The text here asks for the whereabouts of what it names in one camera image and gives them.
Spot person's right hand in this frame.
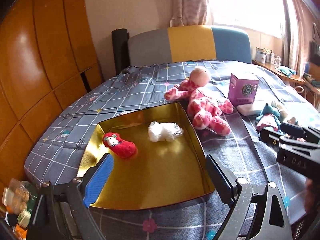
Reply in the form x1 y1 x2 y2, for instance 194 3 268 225
304 178 319 213

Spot blue mouse plush toy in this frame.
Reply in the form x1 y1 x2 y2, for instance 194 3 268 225
256 103 281 132

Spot snack packages pile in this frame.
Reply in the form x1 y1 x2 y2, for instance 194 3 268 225
2 178 37 239

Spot grey checked bed quilt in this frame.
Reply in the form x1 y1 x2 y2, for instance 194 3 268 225
24 61 319 239

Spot teal cloth on shelf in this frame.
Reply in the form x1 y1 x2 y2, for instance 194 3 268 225
277 66 296 77

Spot white flat pad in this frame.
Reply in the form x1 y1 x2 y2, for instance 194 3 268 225
236 101 266 116

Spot wooden bedside shelf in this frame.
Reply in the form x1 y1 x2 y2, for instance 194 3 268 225
252 60 319 96

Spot purple cardboard box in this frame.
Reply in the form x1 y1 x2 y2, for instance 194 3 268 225
228 72 260 106

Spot beige curtain right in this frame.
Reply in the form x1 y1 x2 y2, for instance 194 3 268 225
276 0 319 77

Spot red Christmas stocking plush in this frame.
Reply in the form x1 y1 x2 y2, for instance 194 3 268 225
103 132 137 158

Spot white jar on shelf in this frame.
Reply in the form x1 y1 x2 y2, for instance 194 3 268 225
255 47 267 64

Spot pink spotted plush toy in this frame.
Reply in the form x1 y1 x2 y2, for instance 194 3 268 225
164 67 234 136

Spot gold metal tray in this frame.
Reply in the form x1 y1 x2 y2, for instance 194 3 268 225
77 102 215 210

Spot white fluffy plush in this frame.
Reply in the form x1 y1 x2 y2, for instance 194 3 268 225
148 121 184 142

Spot wooden wardrobe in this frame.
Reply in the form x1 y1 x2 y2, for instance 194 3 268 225
1 0 103 187

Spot grey yellow blue headboard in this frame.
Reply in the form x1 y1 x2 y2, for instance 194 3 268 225
127 25 252 67

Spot beige patterned curtain left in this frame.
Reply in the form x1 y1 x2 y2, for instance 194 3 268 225
169 0 213 27

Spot black rolled mat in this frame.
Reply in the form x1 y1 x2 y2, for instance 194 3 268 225
111 28 130 75

